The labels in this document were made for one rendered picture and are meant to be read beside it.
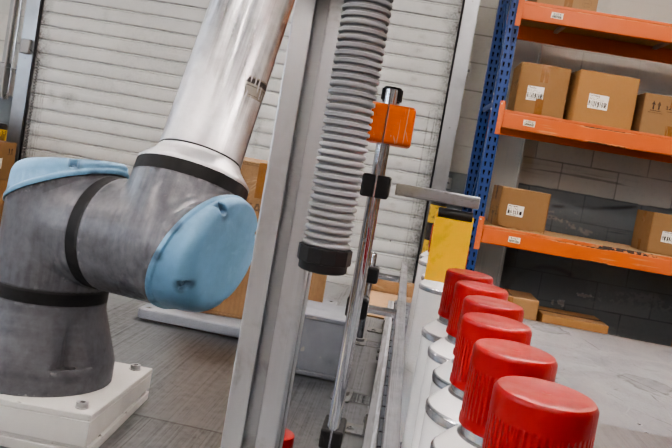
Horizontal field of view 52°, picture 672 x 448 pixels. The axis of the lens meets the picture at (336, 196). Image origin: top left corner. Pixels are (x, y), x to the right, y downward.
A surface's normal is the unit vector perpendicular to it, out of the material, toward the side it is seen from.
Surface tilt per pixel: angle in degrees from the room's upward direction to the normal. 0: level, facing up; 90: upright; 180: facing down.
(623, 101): 90
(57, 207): 66
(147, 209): 70
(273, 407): 90
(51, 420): 90
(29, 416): 90
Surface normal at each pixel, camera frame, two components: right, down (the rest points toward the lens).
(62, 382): 0.60, 0.10
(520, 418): -0.63, -0.07
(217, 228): 0.87, 0.27
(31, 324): 0.22, -0.26
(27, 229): -0.36, -0.01
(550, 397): 0.17, -0.99
